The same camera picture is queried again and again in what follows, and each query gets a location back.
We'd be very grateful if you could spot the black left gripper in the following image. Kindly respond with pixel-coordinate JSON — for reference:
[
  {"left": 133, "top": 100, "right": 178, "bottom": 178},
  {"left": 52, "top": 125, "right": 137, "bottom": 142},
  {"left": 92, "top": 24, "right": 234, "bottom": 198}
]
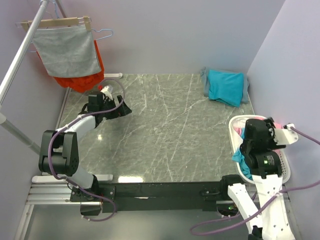
[{"left": 99, "top": 95, "right": 132, "bottom": 120}]

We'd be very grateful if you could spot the turquoise t shirt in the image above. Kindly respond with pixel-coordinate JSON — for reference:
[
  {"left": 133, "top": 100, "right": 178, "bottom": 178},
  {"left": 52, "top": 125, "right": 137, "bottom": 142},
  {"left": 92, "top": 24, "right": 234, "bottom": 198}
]
[
  {"left": 207, "top": 70, "right": 245, "bottom": 107},
  {"left": 232, "top": 148, "right": 253, "bottom": 180}
]

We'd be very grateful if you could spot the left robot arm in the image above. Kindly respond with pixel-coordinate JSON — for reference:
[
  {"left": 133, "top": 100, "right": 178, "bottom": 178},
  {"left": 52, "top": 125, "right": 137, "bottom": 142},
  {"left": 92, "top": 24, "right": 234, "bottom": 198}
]
[{"left": 38, "top": 92, "right": 132, "bottom": 201}]

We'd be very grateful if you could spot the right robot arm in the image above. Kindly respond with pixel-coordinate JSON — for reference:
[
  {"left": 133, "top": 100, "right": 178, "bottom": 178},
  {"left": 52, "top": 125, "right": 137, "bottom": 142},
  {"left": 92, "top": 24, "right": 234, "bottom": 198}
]
[{"left": 219, "top": 115, "right": 299, "bottom": 240}]

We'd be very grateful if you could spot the pink t shirt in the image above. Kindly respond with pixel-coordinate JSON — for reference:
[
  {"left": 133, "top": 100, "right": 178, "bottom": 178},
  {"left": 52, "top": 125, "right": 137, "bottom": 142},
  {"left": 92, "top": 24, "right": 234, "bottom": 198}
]
[{"left": 232, "top": 122, "right": 282, "bottom": 138}]

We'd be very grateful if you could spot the white laundry basket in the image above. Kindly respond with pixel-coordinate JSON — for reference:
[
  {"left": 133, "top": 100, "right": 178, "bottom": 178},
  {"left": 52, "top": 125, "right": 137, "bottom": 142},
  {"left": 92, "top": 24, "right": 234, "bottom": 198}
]
[{"left": 228, "top": 114, "right": 291, "bottom": 184}]

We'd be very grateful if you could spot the white rack foot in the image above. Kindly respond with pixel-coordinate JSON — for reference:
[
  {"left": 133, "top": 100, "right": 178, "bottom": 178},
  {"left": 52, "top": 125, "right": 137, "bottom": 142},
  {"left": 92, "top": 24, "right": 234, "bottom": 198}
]
[{"left": 103, "top": 73, "right": 123, "bottom": 79}]

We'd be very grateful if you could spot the orange hanging garment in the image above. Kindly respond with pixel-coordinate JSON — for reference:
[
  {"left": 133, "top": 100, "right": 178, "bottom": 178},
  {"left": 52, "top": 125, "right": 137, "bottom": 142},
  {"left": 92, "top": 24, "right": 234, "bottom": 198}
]
[{"left": 33, "top": 38, "right": 105, "bottom": 93}]

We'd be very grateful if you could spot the folded turquoise t shirt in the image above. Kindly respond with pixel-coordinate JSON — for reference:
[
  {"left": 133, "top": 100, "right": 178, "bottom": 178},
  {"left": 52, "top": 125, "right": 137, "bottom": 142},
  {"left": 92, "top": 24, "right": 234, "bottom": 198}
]
[{"left": 207, "top": 70, "right": 245, "bottom": 107}]

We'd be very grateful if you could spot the grey hanging cloth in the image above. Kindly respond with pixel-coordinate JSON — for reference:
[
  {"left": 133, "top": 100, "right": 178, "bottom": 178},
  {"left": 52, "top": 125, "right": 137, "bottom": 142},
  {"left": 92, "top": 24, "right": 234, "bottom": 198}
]
[{"left": 32, "top": 25, "right": 102, "bottom": 78}]

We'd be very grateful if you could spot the black base beam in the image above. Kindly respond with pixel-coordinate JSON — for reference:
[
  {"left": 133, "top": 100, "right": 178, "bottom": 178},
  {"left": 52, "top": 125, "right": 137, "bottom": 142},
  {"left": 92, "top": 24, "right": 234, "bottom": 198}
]
[{"left": 99, "top": 180, "right": 231, "bottom": 212}]

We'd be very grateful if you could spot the metal clothes rack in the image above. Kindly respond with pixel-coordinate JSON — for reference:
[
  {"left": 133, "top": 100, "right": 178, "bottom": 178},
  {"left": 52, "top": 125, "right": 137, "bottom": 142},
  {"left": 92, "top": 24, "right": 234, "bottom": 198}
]
[{"left": 0, "top": 0, "right": 66, "bottom": 156}]

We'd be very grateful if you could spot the wooden clip hanger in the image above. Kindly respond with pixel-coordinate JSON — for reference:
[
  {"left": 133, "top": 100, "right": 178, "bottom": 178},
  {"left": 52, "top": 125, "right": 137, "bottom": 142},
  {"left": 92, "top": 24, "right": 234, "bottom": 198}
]
[{"left": 15, "top": 16, "right": 92, "bottom": 31}]

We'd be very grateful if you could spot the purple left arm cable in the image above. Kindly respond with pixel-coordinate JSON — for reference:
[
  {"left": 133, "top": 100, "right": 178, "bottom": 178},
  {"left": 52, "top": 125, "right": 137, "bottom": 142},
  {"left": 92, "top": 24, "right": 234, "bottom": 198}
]
[{"left": 47, "top": 78, "right": 126, "bottom": 223}]

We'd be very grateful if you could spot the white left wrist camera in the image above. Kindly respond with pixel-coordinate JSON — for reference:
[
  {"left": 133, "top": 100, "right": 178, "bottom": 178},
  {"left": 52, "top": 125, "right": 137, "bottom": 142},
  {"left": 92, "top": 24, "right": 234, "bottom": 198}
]
[{"left": 98, "top": 85, "right": 113, "bottom": 100}]

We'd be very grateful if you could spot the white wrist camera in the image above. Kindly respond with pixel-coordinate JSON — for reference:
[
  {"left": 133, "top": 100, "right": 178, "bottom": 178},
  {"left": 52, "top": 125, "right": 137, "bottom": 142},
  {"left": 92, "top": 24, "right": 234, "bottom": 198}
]
[
  {"left": 98, "top": 85, "right": 113, "bottom": 100},
  {"left": 273, "top": 123, "right": 299, "bottom": 147}
]

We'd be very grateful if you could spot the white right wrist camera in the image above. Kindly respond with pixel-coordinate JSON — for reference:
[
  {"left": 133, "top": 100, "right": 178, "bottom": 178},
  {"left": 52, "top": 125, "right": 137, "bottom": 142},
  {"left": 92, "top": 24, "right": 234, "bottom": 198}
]
[{"left": 273, "top": 123, "right": 299, "bottom": 147}]

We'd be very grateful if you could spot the aluminium rail frame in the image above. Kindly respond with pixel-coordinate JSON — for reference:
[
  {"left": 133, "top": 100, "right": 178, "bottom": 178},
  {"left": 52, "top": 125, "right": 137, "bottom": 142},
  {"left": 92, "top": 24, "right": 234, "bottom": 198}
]
[{"left": 24, "top": 183, "right": 292, "bottom": 206}]

